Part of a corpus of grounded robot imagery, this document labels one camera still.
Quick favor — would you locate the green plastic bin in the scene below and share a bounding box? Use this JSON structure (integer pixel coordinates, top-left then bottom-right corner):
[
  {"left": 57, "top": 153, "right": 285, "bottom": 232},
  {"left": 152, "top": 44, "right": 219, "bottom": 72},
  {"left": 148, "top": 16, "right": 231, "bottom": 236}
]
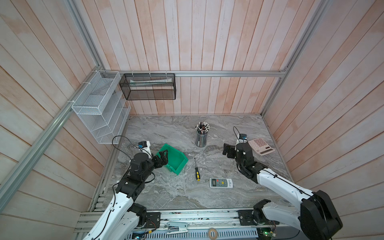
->
[{"left": 157, "top": 144, "right": 188, "bottom": 175}]

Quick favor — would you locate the yellow black screwdriver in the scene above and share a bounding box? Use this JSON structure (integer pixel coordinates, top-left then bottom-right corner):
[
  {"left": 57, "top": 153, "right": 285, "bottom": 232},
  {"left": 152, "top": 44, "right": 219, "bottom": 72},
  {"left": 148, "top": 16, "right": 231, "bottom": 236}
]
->
[{"left": 194, "top": 158, "right": 201, "bottom": 181}]

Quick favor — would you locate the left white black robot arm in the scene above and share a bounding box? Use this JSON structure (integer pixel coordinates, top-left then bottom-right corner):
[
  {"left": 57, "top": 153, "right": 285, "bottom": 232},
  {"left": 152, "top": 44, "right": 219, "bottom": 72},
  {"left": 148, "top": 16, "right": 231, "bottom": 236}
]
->
[{"left": 84, "top": 150, "right": 169, "bottom": 240}]

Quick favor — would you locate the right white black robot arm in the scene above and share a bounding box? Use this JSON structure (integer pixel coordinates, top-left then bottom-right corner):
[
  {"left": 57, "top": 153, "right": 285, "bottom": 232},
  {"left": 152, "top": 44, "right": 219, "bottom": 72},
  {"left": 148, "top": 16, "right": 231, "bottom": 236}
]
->
[{"left": 223, "top": 141, "right": 343, "bottom": 240}]

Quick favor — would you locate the pink calculator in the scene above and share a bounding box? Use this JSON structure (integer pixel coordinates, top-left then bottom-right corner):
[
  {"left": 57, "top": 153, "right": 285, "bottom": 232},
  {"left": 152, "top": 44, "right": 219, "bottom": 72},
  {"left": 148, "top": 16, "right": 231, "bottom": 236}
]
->
[{"left": 248, "top": 138, "right": 275, "bottom": 156}]

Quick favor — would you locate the mesh pencil cup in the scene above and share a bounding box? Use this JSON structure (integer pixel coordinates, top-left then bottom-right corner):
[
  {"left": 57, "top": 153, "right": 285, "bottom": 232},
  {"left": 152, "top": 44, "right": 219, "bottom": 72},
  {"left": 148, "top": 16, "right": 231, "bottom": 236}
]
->
[{"left": 195, "top": 122, "right": 210, "bottom": 148}]

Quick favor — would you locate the white remote control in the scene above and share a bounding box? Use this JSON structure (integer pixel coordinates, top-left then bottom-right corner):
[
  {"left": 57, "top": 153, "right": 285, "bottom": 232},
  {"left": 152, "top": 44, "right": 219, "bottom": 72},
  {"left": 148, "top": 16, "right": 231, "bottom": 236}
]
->
[{"left": 210, "top": 178, "right": 234, "bottom": 189}]

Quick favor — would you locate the tape roll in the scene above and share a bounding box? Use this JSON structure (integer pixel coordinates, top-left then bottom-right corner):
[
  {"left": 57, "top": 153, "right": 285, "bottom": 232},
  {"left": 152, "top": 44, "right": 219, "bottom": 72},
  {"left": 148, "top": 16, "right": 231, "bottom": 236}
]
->
[{"left": 208, "top": 228, "right": 219, "bottom": 240}]

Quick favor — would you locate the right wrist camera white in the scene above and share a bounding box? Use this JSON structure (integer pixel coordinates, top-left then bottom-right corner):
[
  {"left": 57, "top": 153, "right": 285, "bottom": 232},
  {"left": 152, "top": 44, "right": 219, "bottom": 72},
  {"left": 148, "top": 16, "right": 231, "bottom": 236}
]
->
[{"left": 237, "top": 134, "right": 248, "bottom": 144}]

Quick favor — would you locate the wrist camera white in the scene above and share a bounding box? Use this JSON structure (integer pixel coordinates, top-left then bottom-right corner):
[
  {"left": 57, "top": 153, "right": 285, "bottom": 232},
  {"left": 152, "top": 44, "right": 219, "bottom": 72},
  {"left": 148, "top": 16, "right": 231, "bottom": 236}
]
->
[
  {"left": 138, "top": 141, "right": 152, "bottom": 158},
  {"left": 237, "top": 134, "right": 248, "bottom": 144}
]

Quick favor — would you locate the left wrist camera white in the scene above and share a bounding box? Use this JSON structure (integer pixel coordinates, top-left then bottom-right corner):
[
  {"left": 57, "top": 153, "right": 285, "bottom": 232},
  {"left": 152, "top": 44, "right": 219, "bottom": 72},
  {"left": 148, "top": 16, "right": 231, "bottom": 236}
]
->
[{"left": 138, "top": 141, "right": 152, "bottom": 158}]

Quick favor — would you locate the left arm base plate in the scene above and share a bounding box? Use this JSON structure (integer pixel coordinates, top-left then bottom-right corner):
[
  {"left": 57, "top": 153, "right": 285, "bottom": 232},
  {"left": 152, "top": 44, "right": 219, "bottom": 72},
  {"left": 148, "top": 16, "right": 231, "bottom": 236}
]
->
[{"left": 146, "top": 212, "right": 161, "bottom": 229}]

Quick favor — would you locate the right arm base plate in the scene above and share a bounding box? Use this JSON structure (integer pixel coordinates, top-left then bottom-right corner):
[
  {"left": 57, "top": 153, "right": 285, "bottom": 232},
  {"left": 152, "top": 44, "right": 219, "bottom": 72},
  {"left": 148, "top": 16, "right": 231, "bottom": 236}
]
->
[{"left": 237, "top": 210, "right": 256, "bottom": 226}]

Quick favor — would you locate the black mesh wall basket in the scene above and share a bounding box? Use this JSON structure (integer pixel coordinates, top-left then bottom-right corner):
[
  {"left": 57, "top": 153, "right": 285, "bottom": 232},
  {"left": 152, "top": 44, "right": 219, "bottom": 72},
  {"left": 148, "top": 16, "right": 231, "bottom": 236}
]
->
[{"left": 119, "top": 73, "right": 177, "bottom": 101}]

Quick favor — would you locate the aluminium front rail frame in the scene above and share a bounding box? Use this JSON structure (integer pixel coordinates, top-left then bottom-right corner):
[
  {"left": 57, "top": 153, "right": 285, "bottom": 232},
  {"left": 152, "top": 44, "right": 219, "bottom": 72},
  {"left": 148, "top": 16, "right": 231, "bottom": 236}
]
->
[{"left": 71, "top": 206, "right": 325, "bottom": 240}]

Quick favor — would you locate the white wire wall shelf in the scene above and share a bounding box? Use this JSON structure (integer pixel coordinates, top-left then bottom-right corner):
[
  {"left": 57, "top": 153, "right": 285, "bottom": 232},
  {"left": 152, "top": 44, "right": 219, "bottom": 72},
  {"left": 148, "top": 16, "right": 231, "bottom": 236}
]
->
[{"left": 72, "top": 71, "right": 131, "bottom": 145}]

